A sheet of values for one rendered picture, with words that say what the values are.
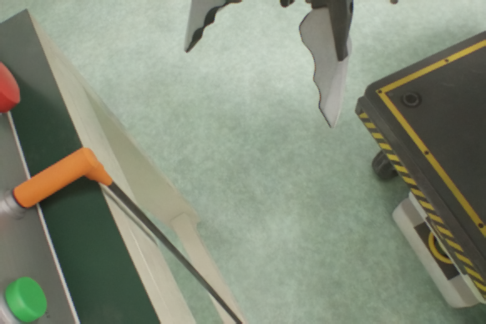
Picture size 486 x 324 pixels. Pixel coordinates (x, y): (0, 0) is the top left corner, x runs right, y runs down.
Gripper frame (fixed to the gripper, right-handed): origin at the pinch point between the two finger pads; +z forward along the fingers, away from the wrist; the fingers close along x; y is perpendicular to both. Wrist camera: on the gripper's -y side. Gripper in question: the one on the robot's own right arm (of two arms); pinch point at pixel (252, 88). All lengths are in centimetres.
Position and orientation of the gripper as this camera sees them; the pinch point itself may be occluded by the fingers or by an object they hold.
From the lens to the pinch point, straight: 34.2
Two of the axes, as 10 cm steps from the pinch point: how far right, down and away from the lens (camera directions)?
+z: -1.4, 6.7, 7.3
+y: 5.6, -5.6, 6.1
